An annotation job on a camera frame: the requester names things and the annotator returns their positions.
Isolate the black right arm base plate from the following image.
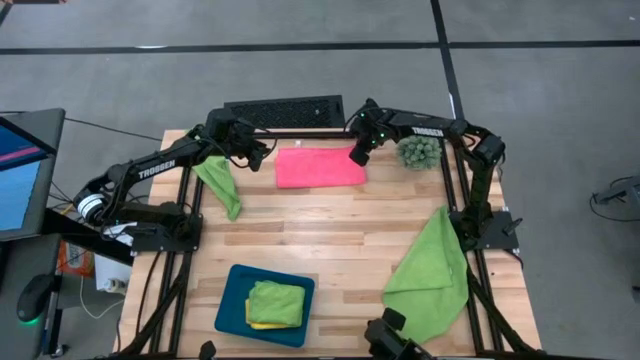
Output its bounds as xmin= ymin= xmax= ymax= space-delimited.
xmin=448 ymin=209 xmax=524 ymax=252

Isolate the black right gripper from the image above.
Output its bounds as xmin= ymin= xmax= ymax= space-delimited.
xmin=347 ymin=112 xmax=396 ymax=169

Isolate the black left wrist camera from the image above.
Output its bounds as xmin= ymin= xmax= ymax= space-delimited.
xmin=229 ymin=122 xmax=259 ymax=149

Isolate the orange bag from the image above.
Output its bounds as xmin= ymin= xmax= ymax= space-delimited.
xmin=56 ymin=240 xmax=96 ymax=279

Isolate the computer monitor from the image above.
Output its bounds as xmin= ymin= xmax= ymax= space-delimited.
xmin=0 ymin=106 xmax=67 ymax=243

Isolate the teal plastic tray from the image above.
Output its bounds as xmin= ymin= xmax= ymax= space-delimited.
xmin=214 ymin=263 xmax=317 ymax=349

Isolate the black floor stand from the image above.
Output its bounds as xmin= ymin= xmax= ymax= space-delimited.
xmin=589 ymin=174 xmax=640 ymax=222

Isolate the artificial green plant in pot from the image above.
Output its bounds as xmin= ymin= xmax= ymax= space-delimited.
xmin=395 ymin=134 xmax=444 ymax=172

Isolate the white cable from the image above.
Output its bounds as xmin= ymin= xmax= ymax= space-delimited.
xmin=78 ymin=273 xmax=126 ymax=321

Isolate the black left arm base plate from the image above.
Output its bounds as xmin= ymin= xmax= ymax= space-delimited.
xmin=129 ymin=212 xmax=204 ymax=254

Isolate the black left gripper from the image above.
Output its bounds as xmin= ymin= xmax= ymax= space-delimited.
xmin=244 ymin=133 xmax=275 ymax=174

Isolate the black computer mouse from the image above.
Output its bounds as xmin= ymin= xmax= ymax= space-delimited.
xmin=14 ymin=273 xmax=55 ymax=327

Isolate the grey desk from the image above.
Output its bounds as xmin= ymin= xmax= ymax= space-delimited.
xmin=0 ymin=233 xmax=64 ymax=360

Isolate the black floor cable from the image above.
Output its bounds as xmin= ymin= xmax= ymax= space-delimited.
xmin=63 ymin=116 xmax=165 ymax=143

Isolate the green microfiber towel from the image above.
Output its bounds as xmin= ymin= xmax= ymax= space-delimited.
xmin=191 ymin=154 xmax=243 ymax=223
xmin=381 ymin=204 xmax=470 ymax=346
xmin=246 ymin=279 xmax=307 ymax=329

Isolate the black support beam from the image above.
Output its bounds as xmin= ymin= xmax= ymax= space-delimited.
xmin=42 ymin=207 xmax=137 ymax=267

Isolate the black aluminium table frame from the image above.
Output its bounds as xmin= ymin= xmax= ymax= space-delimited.
xmin=113 ymin=127 xmax=544 ymax=360

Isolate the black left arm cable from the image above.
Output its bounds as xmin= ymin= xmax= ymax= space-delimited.
xmin=213 ymin=133 xmax=279 ymax=171

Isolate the pink microfiber towel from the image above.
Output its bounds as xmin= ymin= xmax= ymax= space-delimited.
xmin=274 ymin=144 xmax=369 ymax=190

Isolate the yellow microfiber towel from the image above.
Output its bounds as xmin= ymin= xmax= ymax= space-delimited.
xmin=244 ymin=297 xmax=292 ymax=331

